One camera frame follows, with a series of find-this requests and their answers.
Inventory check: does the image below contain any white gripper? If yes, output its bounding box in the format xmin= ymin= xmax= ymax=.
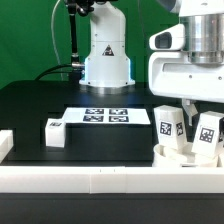
xmin=148 ymin=52 xmax=224 ymax=125

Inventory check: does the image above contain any white round stool seat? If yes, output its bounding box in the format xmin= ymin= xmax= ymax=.
xmin=153 ymin=143 xmax=219 ymax=168

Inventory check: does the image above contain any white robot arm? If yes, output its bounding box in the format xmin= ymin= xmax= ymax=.
xmin=80 ymin=0 xmax=224 ymax=117

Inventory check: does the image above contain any white tag sheet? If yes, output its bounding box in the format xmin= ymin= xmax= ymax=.
xmin=62 ymin=107 xmax=150 ymax=125

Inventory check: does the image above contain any black cable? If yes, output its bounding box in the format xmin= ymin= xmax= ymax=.
xmin=34 ymin=64 xmax=74 ymax=82

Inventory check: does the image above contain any grey cable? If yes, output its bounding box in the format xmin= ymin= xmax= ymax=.
xmin=50 ymin=0 xmax=66 ymax=81

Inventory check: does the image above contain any white left fence wall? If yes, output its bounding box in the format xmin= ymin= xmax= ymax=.
xmin=0 ymin=130 xmax=14 ymax=163

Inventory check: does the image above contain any white fence wall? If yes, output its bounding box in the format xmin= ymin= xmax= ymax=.
xmin=0 ymin=166 xmax=224 ymax=194
xmin=0 ymin=130 xmax=14 ymax=163

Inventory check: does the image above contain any white front fence wall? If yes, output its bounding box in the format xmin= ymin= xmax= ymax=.
xmin=0 ymin=166 xmax=224 ymax=194

